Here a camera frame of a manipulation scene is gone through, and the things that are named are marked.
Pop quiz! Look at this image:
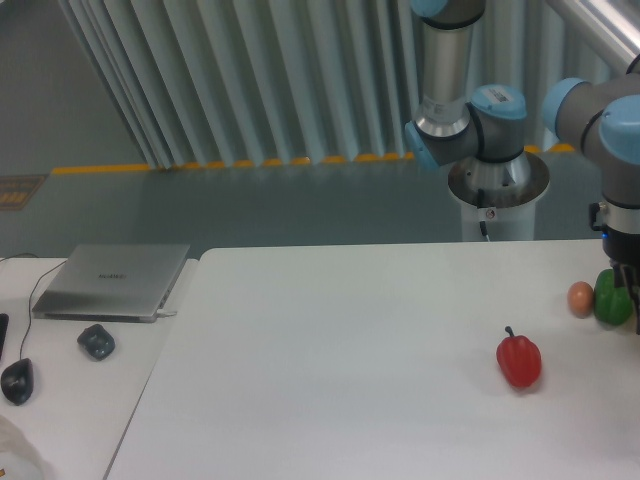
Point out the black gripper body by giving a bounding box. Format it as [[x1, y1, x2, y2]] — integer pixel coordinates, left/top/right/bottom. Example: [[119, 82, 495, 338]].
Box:
[[588, 201, 639, 269]]

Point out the red bell pepper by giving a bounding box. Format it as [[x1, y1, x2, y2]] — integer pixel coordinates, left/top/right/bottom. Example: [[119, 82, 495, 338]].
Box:
[[496, 326, 542, 389]]

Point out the black computer mouse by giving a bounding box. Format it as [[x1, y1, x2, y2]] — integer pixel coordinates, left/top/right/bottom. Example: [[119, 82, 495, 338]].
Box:
[[1, 358, 34, 406]]

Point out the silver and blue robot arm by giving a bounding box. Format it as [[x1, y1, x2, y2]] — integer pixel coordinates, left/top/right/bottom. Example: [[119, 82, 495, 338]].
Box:
[[405, 1, 639, 302]]

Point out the white sleeved forearm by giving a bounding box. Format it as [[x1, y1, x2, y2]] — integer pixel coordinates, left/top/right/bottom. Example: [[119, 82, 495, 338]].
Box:
[[1, 416, 56, 480]]

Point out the green bell pepper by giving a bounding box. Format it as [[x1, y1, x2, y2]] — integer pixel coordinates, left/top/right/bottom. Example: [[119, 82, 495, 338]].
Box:
[[594, 269, 633, 327]]

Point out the brown egg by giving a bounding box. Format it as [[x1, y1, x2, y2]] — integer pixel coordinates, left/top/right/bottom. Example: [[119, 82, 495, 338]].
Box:
[[567, 281, 594, 318]]

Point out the white folded partition screen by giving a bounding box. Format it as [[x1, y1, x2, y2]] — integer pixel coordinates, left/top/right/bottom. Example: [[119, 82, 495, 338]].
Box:
[[61, 1, 615, 170]]

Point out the white laptop plug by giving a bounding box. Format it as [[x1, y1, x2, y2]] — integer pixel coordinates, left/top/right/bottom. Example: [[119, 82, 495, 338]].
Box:
[[156, 310, 177, 318]]

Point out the silver closed laptop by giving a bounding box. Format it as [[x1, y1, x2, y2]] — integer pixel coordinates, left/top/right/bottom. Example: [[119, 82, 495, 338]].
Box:
[[32, 244, 189, 323]]

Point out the black earbuds case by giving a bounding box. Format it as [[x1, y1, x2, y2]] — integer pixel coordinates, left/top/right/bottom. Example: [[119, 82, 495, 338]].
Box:
[[77, 324, 116, 361]]

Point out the black phone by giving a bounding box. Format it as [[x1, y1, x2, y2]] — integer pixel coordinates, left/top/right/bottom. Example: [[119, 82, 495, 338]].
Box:
[[0, 313, 9, 358]]

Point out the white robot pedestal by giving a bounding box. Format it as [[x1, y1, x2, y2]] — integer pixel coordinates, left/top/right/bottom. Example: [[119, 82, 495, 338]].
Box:
[[448, 151, 550, 242]]

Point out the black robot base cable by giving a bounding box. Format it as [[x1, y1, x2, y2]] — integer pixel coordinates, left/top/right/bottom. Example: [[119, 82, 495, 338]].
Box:
[[475, 187, 492, 244]]

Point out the black mouse cable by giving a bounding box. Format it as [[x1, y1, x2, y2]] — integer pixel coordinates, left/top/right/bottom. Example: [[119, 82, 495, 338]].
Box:
[[0, 252, 69, 360]]

